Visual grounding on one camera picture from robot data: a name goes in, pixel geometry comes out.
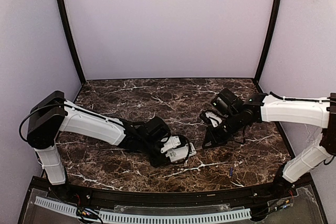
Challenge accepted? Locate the white remote control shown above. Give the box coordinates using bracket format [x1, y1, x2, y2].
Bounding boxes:
[165, 143, 197, 163]

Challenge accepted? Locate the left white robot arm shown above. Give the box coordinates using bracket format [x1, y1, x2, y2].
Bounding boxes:
[19, 91, 196, 186]

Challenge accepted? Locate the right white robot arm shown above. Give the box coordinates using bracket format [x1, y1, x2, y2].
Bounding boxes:
[200, 88, 335, 186]

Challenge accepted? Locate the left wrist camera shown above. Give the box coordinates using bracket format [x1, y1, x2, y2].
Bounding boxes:
[160, 135, 188, 154]

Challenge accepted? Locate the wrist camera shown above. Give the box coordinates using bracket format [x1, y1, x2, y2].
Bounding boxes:
[160, 135, 188, 154]
[200, 110, 223, 127]

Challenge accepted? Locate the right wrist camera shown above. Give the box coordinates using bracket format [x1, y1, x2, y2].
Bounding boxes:
[200, 110, 223, 127]

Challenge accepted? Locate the black braided cable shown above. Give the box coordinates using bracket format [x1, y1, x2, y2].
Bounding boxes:
[160, 134, 192, 166]

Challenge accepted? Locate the black front rail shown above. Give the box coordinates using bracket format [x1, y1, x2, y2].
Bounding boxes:
[78, 186, 266, 208]

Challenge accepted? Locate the white slotted cable duct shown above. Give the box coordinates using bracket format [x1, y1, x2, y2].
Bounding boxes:
[34, 196, 251, 223]

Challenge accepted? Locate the right black frame post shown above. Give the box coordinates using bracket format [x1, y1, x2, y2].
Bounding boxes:
[254, 0, 281, 83]

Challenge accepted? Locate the black frame post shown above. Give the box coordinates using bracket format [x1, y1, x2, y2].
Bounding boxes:
[254, 0, 281, 83]
[56, 0, 86, 85]

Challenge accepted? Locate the left black frame post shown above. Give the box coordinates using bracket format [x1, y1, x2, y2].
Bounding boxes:
[56, 0, 86, 85]

